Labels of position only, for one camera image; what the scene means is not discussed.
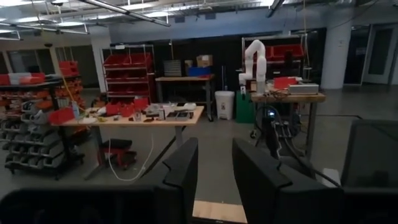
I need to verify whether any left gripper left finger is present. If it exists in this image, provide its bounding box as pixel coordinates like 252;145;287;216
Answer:
138;138;199;224

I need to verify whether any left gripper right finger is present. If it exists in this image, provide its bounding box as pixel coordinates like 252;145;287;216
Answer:
232;138;341;224

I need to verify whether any red bin shelf rack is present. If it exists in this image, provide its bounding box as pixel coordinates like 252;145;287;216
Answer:
102;43;155;108

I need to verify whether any cluttered wooden workbench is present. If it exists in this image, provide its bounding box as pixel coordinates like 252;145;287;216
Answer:
51;105;205;182

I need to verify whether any red stool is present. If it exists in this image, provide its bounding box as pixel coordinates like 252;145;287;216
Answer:
98;138;138;170

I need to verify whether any green bin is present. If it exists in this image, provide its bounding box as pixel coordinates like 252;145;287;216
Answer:
235;90;257;124

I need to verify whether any white trash bin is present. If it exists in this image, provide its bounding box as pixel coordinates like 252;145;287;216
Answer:
214;90;236;121

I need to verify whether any wooden robot workbench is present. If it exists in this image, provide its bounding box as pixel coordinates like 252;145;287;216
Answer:
250;91;326;160

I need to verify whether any red bin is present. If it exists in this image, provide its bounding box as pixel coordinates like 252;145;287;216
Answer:
273;77;299;90
48;107;76;126

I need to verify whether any pale grey box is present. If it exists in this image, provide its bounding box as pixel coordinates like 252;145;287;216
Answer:
287;83;320;95

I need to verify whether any wooden back workbench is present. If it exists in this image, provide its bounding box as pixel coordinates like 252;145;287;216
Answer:
154;73;216;123

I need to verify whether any blue bin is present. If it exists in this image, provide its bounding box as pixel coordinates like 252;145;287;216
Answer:
187;66;213;77

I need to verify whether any grey drawer organizer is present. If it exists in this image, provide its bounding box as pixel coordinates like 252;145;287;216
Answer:
163;59;182;78

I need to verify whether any dark grey panel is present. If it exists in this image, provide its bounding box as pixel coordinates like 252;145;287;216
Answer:
340;119;398;188

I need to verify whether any cardboard box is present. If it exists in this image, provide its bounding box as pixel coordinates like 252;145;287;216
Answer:
195;54;214;68

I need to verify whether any white column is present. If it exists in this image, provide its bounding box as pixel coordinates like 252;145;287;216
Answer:
320;20;354;91

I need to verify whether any bin rack with red bins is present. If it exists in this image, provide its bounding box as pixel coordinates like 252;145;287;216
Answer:
0;60;85;181

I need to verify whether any white floor cable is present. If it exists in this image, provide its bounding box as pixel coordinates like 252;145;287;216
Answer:
107;133;155;182

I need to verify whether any red bin wall shelf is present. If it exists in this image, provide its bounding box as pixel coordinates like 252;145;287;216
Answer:
241;34;307;80

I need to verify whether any yellow hanging cord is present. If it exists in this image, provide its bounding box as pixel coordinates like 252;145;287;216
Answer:
58;67;87;118

